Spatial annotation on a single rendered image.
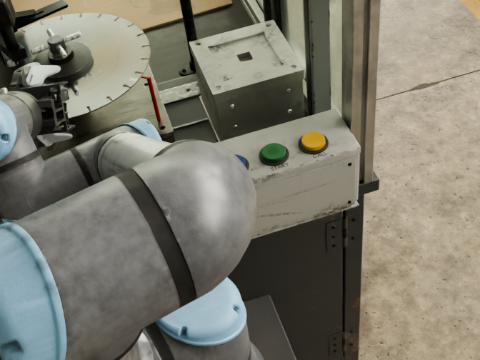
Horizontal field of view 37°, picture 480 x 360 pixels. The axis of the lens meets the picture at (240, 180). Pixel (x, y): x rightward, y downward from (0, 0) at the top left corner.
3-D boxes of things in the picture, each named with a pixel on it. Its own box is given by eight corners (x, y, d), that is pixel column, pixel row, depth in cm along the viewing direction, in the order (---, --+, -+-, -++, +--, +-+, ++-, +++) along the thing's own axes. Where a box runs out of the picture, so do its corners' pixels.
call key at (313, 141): (320, 136, 123) (319, 128, 121) (328, 152, 120) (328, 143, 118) (298, 143, 122) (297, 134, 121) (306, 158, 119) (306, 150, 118)
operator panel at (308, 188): (336, 166, 137) (336, 107, 126) (359, 206, 129) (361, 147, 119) (196, 208, 133) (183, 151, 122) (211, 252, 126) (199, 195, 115)
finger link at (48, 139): (81, 153, 118) (64, 133, 110) (45, 157, 119) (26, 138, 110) (80, 136, 119) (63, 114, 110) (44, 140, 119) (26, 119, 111)
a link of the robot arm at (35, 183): (104, 217, 90) (67, 137, 88) (20, 258, 87) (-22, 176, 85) (95, 211, 97) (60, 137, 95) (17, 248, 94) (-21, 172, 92)
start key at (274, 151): (281, 148, 122) (281, 139, 120) (289, 163, 119) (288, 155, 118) (259, 154, 121) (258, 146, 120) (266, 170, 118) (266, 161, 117)
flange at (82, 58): (23, 65, 135) (18, 54, 133) (71, 38, 140) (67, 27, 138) (55, 89, 129) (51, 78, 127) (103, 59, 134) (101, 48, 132)
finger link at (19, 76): (38, 83, 113) (29, 115, 107) (26, 84, 113) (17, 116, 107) (28, 57, 110) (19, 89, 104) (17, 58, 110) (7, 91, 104)
